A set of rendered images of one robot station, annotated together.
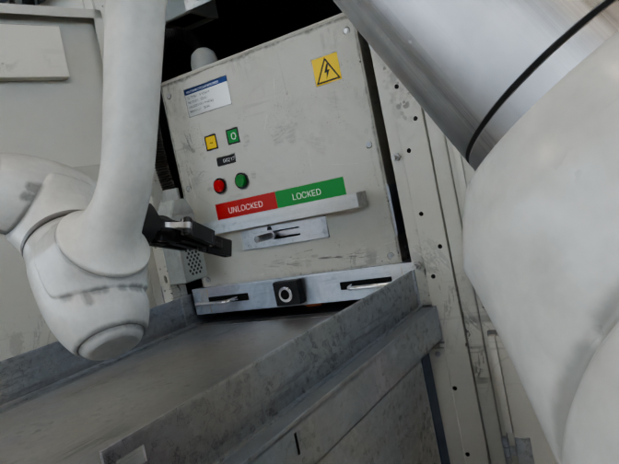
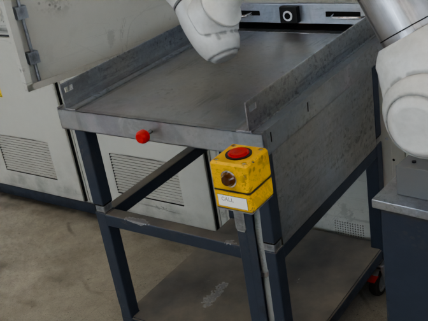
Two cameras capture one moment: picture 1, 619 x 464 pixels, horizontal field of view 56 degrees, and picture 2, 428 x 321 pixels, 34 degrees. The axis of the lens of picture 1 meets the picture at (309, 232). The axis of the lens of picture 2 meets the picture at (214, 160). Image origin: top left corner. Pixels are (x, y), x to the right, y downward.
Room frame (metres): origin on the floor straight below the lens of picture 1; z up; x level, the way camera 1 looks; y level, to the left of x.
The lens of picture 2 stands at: (-0.94, 0.10, 1.44)
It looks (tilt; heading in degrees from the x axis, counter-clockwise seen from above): 25 degrees down; 7
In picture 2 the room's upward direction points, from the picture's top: 10 degrees counter-clockwise
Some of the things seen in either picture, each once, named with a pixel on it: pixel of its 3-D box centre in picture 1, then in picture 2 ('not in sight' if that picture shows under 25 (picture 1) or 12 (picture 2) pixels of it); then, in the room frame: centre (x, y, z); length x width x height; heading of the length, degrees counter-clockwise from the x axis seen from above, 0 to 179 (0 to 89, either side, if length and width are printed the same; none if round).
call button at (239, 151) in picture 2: not in sight; (238, 155); (0.22, 0.20, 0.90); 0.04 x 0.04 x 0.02
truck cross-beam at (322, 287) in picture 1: (297, 288); (295, 11); (1.21, 0.05, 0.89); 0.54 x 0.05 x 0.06; 59
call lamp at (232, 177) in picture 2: not in sight; (227, 180); (0.18, 0.22, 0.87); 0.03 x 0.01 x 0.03; 59
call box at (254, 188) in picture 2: not in sight; (242, 178); (0.22, 0.20, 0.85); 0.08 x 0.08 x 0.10; 59
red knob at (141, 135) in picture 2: not in sight; (144, 135); (0.56, 0.44, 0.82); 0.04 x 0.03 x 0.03; 149
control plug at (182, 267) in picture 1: (181, 240); not in sight; (1.25, 0.27, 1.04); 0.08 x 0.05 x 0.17; 149
